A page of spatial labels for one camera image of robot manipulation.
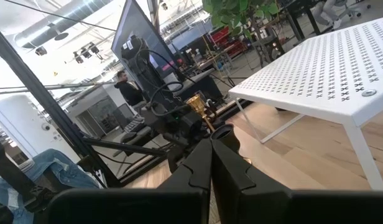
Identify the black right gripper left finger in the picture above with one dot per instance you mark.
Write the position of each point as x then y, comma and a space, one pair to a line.
194, 168

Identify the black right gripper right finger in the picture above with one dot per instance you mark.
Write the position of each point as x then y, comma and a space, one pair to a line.
241, 186

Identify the tall gold candle holder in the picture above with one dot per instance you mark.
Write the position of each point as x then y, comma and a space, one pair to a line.
197, 105

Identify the tall black candle holder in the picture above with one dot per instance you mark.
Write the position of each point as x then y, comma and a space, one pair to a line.
228, 138

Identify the person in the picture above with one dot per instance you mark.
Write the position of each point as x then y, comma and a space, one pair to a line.
129, 91
328, 9

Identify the red tool cabinet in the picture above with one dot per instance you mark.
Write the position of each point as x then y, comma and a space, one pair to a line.
222, 35

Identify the dark flat monitor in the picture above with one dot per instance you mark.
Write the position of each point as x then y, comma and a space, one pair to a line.
138, 21

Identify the green leafy plant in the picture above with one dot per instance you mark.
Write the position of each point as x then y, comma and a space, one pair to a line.
232, 12

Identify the blue denim fabric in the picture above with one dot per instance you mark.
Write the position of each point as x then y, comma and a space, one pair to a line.
58, 168

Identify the white perforated metal shelf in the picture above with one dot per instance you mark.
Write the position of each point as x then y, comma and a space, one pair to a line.
319, 71

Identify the black table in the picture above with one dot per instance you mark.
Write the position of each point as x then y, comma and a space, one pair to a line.
300, 15

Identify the white dome security camera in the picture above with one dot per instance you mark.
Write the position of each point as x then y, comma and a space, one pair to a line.
45, 126

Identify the black frame post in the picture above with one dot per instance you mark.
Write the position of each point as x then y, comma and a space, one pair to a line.
39, 90

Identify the silver ventilation duct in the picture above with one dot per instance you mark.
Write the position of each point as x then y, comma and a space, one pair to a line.
54, 26

